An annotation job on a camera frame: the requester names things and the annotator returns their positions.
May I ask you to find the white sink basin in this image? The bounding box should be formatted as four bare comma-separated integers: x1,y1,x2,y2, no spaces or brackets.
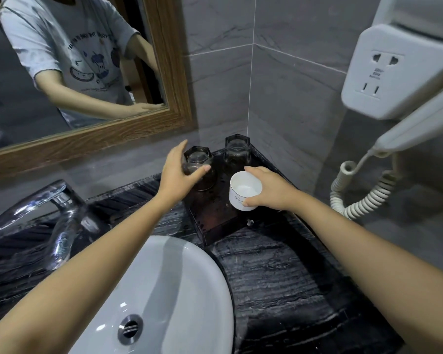
64,235,235,354

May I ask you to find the chrome sink overflow cover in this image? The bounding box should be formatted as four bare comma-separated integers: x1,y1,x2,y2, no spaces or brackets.
117,314,145,346

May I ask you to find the dark glass tumbler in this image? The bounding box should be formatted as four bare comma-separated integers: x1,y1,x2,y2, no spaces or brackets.
223,134,252,174
183,145,217,192

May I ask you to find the dark brown tray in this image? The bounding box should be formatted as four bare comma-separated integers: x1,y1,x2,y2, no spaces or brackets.
180,143,300,248

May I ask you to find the person's left hand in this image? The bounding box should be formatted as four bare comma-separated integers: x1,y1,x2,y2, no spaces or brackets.
157,140,211,204

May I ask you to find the chrome faucet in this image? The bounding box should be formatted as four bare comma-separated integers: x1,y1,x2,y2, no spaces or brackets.
0,179,110,272

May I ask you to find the person's right forearm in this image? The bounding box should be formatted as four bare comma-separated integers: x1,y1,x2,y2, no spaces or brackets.
291,190,443,354

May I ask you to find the person's right hand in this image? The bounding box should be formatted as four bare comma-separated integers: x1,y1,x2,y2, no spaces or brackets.
242,166,300,211

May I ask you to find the white hair dryer handle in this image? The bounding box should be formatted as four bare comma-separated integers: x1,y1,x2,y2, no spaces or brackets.
371,83,443,158

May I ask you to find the white wall hair dryer base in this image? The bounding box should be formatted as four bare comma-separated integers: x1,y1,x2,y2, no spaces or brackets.
341,0,443,120

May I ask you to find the person's left forearm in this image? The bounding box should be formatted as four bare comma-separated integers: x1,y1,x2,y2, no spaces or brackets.
0,186,187,354

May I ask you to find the white ceramic cup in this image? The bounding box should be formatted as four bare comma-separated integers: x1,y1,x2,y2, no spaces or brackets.
228,170,263,211

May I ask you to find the wooden framed mirror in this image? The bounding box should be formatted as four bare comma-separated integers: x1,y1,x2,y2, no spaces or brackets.
0,0,197,183

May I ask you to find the white coiled cord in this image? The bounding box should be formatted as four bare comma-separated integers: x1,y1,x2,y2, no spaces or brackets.
330,149,404,221

